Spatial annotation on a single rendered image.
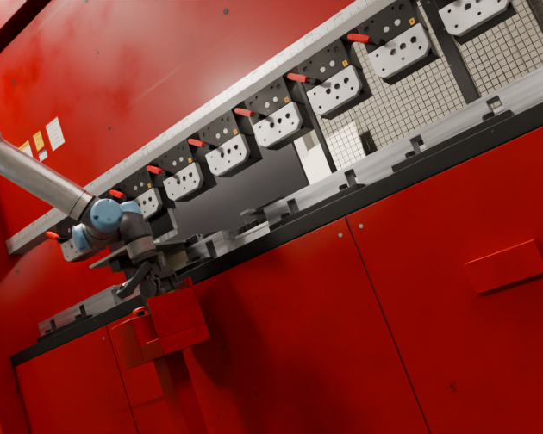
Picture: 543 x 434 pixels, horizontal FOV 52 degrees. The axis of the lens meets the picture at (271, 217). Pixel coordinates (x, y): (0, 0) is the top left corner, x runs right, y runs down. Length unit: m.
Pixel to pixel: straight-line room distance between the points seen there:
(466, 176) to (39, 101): 1.72
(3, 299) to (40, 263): 0.25
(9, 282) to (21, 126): 0.66
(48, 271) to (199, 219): 0.72
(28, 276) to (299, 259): 1.47
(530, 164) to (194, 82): 1.05
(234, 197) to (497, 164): 1.35
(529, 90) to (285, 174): 1.12
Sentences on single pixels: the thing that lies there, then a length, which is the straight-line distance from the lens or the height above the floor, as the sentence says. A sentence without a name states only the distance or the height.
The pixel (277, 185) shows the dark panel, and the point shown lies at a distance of 2.25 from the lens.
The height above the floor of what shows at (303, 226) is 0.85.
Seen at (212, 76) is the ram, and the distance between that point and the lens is 1.79.
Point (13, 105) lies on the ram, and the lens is 2.59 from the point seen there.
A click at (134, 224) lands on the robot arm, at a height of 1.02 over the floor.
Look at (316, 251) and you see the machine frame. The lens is 1.43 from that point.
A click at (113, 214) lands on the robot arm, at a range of 1.38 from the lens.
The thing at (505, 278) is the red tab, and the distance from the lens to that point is 1.27.
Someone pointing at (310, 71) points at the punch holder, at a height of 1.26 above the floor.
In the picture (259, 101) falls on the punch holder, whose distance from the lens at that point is 1.67.
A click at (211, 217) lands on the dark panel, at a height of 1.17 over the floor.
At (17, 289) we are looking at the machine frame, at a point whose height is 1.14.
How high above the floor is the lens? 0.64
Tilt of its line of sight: 10 degrees up
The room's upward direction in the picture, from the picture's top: 20 degrees counter-clockwise
